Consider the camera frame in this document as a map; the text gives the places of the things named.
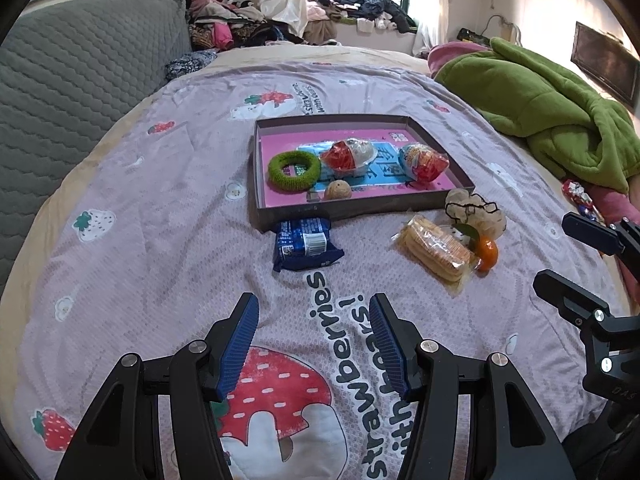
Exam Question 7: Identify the grey quilted headboard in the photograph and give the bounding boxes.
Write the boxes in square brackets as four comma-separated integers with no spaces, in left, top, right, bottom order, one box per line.
[1,0,191,278]

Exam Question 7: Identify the purple strawberry print sheet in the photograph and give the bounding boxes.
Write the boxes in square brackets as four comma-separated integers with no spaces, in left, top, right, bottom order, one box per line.
[9,63,618,479]

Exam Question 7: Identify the blue snack packet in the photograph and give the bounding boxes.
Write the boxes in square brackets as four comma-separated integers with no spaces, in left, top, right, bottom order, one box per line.
[273,218,345,272]

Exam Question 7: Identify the white curtain right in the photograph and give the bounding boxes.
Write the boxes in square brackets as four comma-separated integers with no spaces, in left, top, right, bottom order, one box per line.
[409,0,450,56]

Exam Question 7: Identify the clothes pile on windowsill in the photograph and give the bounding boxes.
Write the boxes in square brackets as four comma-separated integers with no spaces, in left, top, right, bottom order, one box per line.
[309,0,418,34]

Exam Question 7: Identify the orange tangerine with leaf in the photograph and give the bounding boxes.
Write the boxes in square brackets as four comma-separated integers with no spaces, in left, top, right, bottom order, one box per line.
[454,223,499,273]

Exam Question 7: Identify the green fleece blanket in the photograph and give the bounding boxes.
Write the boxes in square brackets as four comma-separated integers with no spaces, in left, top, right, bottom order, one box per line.
[434,37,639,194]

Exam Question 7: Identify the red white candy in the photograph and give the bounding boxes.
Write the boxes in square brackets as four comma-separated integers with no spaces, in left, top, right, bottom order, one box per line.
[319,138,378,179]

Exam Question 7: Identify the blue patterned cloth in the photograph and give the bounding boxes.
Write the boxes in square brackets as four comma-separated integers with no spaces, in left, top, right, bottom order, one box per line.
[165,49,218,81]

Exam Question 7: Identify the walnut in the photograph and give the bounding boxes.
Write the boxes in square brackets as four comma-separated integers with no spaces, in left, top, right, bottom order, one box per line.
[323,180,352,200]

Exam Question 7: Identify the pile of clothes by headboard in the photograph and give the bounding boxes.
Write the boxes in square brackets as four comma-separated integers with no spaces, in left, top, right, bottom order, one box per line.
[186,0,306,52]

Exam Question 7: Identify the red surprise egg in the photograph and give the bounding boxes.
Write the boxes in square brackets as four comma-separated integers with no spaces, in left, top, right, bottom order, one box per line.
[398,143,449,184]

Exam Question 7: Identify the small snack wrappers pile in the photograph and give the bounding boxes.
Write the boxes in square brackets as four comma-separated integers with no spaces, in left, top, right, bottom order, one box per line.
[562,179,604,224]

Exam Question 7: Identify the green knitted ring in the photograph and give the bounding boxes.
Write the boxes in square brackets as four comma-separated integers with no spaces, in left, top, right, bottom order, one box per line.
[267,149,322,194]

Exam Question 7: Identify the pink pillow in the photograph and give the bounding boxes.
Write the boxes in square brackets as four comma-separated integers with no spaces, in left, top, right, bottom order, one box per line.
[426,40,488,78]

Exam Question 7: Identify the shallow grey cardboard box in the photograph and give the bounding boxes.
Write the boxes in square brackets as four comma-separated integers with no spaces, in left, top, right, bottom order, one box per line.
[250,114,475,231]

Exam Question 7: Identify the wall mounted television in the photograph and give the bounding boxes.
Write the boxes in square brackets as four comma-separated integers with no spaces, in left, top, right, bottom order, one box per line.
[570,22,639,108]

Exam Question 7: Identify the cracker pack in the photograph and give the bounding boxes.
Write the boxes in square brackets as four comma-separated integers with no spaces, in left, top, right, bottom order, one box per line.
[393,214,478,295]

